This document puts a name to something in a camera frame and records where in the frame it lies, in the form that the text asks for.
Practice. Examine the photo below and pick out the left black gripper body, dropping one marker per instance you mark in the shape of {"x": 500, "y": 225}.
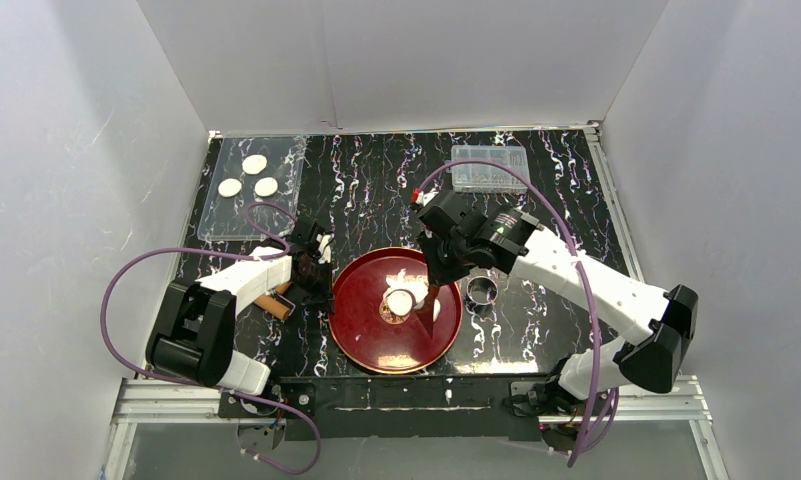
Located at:
{"x": 313, "y": 273}

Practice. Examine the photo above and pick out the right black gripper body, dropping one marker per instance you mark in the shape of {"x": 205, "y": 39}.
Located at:
{"x": 442, "y": 258}

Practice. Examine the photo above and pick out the wooden rolling pin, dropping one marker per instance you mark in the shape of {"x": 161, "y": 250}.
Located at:
{"x": 276, "y": 303}

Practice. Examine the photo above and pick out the metal ring cutter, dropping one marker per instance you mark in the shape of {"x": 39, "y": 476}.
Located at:
{"x": 481, "y": 291}

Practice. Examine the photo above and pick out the white dough piece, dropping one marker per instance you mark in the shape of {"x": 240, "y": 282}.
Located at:
{"x": 403, "y": 280}

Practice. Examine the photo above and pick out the round red tray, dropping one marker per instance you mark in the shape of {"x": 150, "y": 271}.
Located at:
{"x": 377, "y": 302}

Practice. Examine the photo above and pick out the scraper knife orange handle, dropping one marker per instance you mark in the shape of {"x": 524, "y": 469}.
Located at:
{"x": 425, "y": 309}

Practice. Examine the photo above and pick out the cut round dough wrapper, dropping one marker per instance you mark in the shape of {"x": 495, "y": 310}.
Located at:
{"x": 400, "y": 302}

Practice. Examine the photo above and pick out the clear plastic tray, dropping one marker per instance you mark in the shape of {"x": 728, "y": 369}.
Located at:
{"x": 245, "y": 216}

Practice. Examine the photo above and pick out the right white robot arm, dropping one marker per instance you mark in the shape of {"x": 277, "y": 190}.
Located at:
{"x": 654, "y": 326}

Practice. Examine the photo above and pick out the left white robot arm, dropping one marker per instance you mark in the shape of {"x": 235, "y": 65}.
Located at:
{"x": 193, "y": 337}

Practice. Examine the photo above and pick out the white dough disc right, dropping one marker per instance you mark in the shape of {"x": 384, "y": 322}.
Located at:
{"x": 266, "y": 187}

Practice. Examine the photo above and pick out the white dough disc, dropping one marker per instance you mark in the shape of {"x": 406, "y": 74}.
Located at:
{"x": 229, "y": 188}
{"x": 266, "y": 187}
{"x": 254, "y": 164}

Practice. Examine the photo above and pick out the white dough disc left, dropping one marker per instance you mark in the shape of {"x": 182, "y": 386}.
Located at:
{"x": 229, "y": 188}

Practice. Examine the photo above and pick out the white dough disc top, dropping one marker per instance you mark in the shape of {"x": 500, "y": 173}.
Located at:
{"x": 254, "y": 164}

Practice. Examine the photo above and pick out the clear compartment storage box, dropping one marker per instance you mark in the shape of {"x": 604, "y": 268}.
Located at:
{"x": 479, "y": 176}

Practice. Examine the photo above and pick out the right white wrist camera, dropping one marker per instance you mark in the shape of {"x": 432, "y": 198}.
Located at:
{"x": 421, "y": 198}

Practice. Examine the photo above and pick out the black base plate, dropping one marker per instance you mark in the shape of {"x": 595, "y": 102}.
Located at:
{"x": 407, "y": 406}

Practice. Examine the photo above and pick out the aluminium frame rail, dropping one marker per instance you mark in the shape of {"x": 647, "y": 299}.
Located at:
{"x": 158, "y": 402}

